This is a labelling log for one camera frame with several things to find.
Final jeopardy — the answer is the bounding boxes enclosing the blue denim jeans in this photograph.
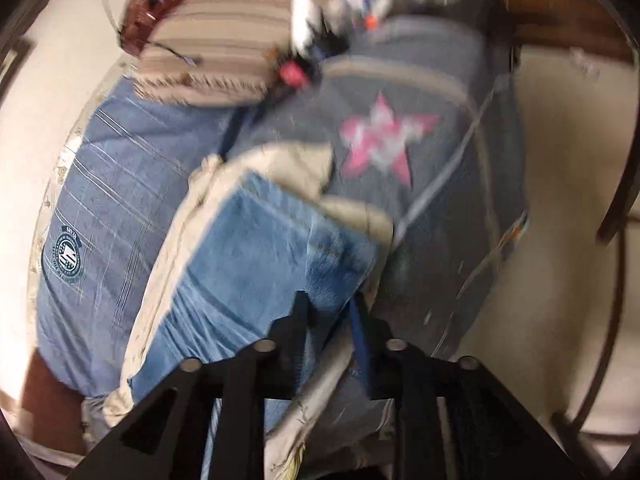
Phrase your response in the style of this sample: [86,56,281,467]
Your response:
[127,169,381,441]

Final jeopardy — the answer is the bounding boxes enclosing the dark wooden chair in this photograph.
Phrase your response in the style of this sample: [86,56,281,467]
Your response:
[549,123,640,476]

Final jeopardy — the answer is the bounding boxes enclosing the blue plaid pillow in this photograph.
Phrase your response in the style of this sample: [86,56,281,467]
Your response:
[36,78,255,398]

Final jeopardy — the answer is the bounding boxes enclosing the cream leaf-print quilt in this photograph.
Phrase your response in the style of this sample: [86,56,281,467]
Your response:
[104,142,394,479]

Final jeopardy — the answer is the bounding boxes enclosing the grey star-print bedsheet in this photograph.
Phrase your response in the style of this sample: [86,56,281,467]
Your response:
[231,16,528,359]

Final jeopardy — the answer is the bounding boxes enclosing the red cosmetic jar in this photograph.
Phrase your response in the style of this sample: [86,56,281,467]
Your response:
[278,58,312,90]

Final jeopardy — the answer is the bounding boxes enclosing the striped beige pillow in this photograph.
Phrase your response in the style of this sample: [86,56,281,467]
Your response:
[134,0,292,106]

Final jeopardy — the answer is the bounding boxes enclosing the white tube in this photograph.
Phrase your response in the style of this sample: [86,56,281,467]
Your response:
[291,0,320,54]

